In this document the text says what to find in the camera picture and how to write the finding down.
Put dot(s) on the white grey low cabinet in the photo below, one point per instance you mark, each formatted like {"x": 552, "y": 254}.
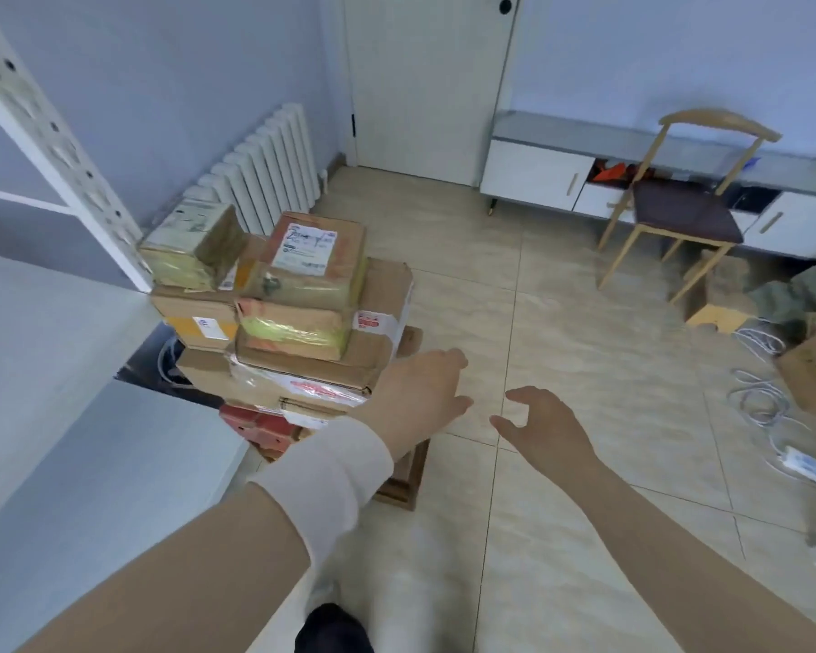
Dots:
{"x": 530, "y": 173}

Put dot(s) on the stack of cardboard parcels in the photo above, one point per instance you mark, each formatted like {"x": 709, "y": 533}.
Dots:
{"x": 374, "y": 319}

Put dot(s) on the small yellow-taped box marked 2-2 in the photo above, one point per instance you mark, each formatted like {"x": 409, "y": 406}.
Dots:
{"x": 190, "y": 244}

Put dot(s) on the white wristband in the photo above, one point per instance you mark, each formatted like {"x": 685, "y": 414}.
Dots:
{"x": 326, "y": 482}

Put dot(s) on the white metal shelf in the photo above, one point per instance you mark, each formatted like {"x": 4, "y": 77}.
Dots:
{"x": 54, "y": 346}

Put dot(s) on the wooden chair dark seat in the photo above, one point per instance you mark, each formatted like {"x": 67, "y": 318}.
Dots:
{"x": 687, "y": 210}

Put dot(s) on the brown taped box marked 2-1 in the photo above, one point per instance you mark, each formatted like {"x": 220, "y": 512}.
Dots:
{"x": 306, "y": 254}

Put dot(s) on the person's left forearm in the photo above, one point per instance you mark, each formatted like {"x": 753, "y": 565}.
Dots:
{"x": 197, "y": 584}

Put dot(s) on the grey-green cloth bag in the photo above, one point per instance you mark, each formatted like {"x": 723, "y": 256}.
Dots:
{"x": 789, "y": 292}

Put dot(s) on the white radiator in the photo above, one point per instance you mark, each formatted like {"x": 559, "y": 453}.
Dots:
{"x": 272, "y": 163}

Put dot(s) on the white power strip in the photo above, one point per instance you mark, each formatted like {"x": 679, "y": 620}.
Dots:
{"x": 812, "y": 469}

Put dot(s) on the person's dark trousers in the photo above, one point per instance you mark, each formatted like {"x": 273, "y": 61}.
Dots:
{"x": 330, "y": 629}

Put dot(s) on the small blue object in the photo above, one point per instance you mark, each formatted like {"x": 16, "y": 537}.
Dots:
{"x": 751, "y": 161}

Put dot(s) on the person's right forearm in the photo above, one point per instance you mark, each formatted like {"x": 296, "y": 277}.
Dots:
{"x": 687, "y": 571}

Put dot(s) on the white door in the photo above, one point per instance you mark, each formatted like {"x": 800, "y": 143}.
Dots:
{"x": 428, "y": 88}

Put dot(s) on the light wooden step stool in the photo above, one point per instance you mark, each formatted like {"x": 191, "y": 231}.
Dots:
{"x": 721, "y": 316}

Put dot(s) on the orange cloth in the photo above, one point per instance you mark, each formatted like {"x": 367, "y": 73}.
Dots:
{"x": 612, "y": 171}

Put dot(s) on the person's right hand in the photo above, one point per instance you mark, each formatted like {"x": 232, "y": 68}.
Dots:
{"x": 551, "y": 435}

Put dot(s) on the person's left hand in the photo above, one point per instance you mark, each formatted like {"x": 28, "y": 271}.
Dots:
{"x": 415, "y": 401}

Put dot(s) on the black trash bin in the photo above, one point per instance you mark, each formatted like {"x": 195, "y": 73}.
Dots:
{"x": 190, "y": 390}

